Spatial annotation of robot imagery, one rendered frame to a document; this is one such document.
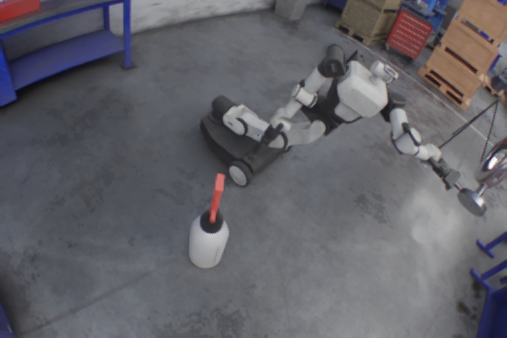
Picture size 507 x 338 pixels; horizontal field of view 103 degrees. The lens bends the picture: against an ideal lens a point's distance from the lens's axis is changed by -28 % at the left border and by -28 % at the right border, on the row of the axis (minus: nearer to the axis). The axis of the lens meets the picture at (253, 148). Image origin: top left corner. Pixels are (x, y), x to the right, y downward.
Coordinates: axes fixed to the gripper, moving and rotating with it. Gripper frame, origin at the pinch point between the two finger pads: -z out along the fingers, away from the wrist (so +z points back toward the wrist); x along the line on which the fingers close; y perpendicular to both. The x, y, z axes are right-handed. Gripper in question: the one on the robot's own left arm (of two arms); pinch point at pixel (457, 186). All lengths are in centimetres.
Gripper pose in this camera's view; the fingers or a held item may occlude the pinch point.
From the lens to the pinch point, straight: 168.5
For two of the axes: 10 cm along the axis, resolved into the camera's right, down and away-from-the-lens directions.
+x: 7.2, -6.9, -0.4
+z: -6.5, -6.9, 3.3
